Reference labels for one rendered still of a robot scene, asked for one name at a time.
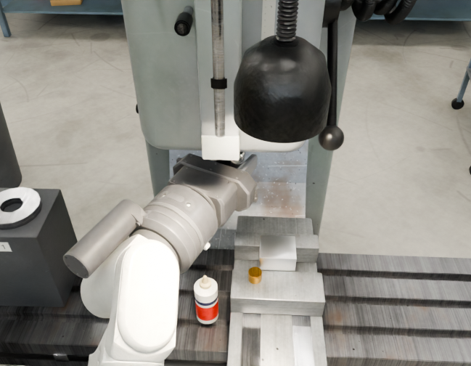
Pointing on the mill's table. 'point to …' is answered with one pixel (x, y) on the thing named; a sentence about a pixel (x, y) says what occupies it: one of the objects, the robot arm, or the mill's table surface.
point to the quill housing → (168, 51)
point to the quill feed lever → (331, 131)
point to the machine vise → (268, 332)
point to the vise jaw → (278, 293)
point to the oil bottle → (206, 300)
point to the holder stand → (30, 247)
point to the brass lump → (255, 274)
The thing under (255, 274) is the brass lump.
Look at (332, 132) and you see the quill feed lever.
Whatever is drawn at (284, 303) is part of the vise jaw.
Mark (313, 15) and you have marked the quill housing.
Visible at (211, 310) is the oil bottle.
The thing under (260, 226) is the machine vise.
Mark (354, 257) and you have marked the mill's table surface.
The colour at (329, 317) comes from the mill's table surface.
